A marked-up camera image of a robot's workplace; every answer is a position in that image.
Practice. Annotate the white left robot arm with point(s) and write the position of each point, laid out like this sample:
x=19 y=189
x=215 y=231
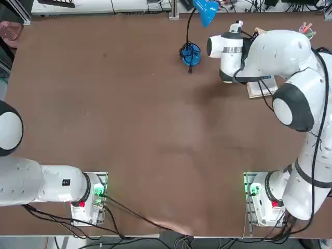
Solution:
x=20 y=181

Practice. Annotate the pink pen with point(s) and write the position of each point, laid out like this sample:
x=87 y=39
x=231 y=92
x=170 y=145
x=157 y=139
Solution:
x=307 y=26

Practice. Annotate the aluminium frame profile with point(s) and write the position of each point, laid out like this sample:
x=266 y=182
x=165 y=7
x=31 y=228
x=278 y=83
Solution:
x=328 y=13
x=23 y=14

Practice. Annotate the black cream cover book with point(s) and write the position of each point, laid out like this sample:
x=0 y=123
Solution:
x=260 y=30

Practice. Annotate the black power strip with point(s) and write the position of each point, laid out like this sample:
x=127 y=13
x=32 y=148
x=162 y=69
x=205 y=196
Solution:
x=58 y=3

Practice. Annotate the aluminium camera post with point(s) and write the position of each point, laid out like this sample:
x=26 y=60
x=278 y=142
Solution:
x=174 y=9

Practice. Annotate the clear plastic pen cup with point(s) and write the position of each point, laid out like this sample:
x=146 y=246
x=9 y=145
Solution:
x=310 y=33

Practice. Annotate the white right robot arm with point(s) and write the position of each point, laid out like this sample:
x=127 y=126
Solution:
x=285 y=52

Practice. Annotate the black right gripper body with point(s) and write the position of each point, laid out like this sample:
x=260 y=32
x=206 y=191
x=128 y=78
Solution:
x=247 y=48

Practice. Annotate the pink perforated plastic stool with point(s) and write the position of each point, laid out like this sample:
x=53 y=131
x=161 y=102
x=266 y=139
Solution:
x=10 y=32

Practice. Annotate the blue desk lamp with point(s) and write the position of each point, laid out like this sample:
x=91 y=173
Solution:
x=206 y=11

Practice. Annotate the green pen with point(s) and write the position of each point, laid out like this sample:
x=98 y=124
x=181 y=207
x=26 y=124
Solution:
x=312 y=34

